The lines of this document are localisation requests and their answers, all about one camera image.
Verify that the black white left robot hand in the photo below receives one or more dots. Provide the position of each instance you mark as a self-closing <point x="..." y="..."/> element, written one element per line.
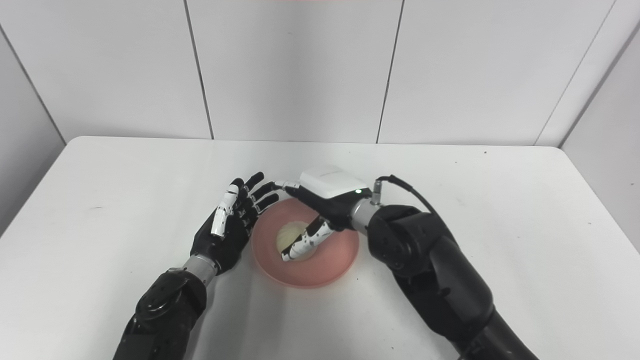
<point x="222" y="245"/>

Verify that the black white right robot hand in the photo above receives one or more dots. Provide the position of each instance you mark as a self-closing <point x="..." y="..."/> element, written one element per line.
<point x="330" y="192"/>

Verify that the white steamed bun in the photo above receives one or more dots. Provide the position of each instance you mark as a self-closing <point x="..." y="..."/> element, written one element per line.
<point x="289" y="236"/>

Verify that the pink round plate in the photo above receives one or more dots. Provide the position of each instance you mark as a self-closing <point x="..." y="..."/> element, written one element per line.
<point x="332" y="260"/>

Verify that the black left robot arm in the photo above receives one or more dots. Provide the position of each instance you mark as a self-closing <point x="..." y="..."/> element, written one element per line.
<point x="160" y="315"/>

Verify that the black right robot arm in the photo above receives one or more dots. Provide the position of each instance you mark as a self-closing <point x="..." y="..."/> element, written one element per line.
<point x="435" y="270"/>

